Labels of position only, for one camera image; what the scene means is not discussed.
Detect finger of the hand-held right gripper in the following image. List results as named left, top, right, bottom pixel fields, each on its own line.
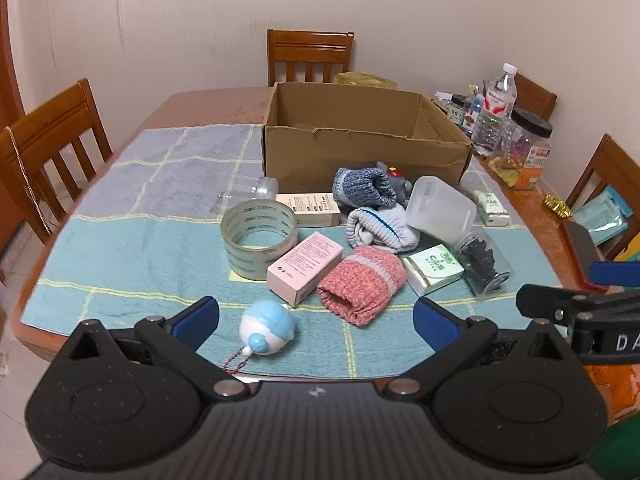
left=516, top=284, right=640, bottom=331
left=589, top=259, right=640, bottom=287

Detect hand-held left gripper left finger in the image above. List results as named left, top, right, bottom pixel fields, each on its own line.
left=52, top=296, right=251, bottom=403

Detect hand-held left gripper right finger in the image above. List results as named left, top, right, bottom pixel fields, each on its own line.
left=382, top=297, right=583, bottom=403

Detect green tissue packet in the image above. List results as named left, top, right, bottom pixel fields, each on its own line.
left=401, top=243, right=466, bottom=297
left=472, top=189, right=512, bottom=227

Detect clear jar of black clips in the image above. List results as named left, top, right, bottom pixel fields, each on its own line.
left=450, top=225, right=513, bottom=296

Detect clear packing tape roll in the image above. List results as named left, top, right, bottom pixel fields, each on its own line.
left=220, top=199, right=298, bottom=281

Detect pink knitted sock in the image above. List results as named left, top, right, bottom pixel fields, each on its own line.
left=316, top=246, right=407, bottom=328

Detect white sock with blue stripe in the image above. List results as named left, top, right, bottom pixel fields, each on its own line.
left=346, top=203, right=421, bottom=253

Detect translucent white plastic container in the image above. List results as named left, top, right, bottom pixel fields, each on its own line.
left=405, top=176, right=478, bottom=246

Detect pink carton box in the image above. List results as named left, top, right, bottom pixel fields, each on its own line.
left=266, top=231, right=345, bottom=308

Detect clear plastic jar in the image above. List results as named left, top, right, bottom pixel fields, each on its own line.
left=217, top=176, right=279, bottom=211

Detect grey plastic toy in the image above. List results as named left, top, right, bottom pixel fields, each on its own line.
left=375, top=160, right=416, bottom=206

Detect blue knitted sock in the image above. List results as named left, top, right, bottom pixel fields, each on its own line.
left=332, top=166, right=396, bottom=209

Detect cream carton box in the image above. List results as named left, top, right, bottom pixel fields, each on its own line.
left=275, top=192, right=343, bottom=228

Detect brown cardboard box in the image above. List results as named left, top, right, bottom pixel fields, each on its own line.
left=262, top=81, right=473, bottom=196

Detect dark flat device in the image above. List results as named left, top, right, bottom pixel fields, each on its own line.
left=562, top=220, right=601, bottom=261

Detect colourful patterned cloth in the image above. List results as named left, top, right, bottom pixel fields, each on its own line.
left=585, top=364, right=640, bottom=461

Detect teal plastic packets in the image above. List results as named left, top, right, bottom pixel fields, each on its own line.
left=572, top=185, right=631, bottom=246

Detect gold foil wrapper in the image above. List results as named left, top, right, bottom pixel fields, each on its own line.
left=544, top=194, right=572, bottom=218

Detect blue checked towel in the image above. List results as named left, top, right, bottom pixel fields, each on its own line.
left=20, top=122, right=568, bottom=378

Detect wooden chair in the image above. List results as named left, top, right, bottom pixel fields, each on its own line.
left=515, top=72, right=558, bottom=121
left=565, top=133, right=640, bottom=261
left=0, top=78, right=113, bottom=246
left=266, top=29, right=356, bottom=87

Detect yellow snack packet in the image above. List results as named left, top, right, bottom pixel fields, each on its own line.
left=492, top=157, right=522, bottom=189

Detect black lid snack jar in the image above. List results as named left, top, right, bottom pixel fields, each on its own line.
left=500, top=106, right=554, bottom=191

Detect clear plastic water bottle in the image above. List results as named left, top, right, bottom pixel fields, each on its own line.
left=472, top=62, right=518, bottom=157

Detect small blue cap bottle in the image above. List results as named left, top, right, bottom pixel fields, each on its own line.
left=462, top=94, right=486, bottom=136

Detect small dark lid jar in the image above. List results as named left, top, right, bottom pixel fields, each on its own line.
left=447, top=94, right=471, bottom=126

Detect gold tissue box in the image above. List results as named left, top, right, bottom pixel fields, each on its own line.
left=335, top=71, right=398, bottom=90

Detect wooden door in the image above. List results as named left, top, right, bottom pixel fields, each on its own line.
left=0, top=25, right=26, bottom=116

